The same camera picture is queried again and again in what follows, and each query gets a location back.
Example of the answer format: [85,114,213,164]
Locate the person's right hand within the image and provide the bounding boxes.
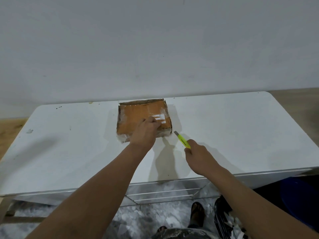
[184,139,222,176]

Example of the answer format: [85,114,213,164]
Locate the person's left hand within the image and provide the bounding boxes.
[129,116,162,150]

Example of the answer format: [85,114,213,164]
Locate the yellow utility knife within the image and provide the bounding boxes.
[174,131,191,149]

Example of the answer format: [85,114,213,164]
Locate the taped brown cardboard box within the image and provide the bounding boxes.
[116,98,173,143]

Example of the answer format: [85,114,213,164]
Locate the person's left forearm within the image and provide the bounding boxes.
[25,142,153,239]

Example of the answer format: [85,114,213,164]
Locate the person's right forearm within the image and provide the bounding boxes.
[202,165,319,239]

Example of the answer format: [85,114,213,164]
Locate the white folding table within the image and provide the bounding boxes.
[0,91,319,223]

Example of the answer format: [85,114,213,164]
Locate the person's black sandal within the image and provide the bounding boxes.
[190,202,205,228]

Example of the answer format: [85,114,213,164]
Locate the black plastic bag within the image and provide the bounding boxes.
[214,196,250,239]

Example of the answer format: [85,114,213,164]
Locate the person's patterned shorts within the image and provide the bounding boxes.
[152,226,220,239]

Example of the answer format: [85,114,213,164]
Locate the blue plastic bin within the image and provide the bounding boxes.
[279,176,319,232]

